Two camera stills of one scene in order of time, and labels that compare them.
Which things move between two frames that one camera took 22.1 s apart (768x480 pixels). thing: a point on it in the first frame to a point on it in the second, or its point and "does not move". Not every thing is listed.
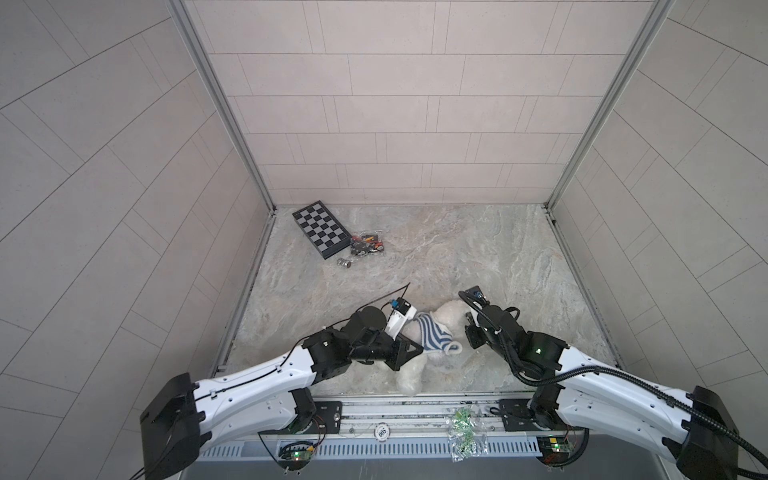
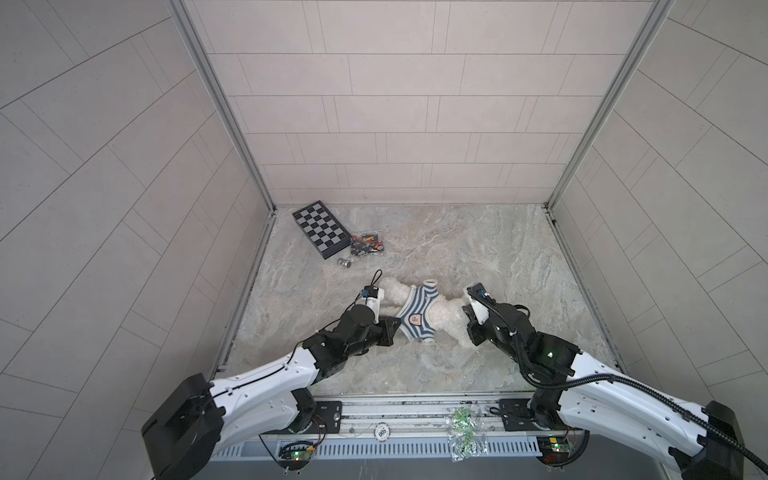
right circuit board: x=554 y=449 does not move
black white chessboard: x=324 y=230 does not move
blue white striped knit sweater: x=436 y=336 to x=413 y=318
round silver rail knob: x=382 y=432 does not move
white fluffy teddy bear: x=454 y=315 to x=447 y=314
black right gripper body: x=476 y=336 does not move
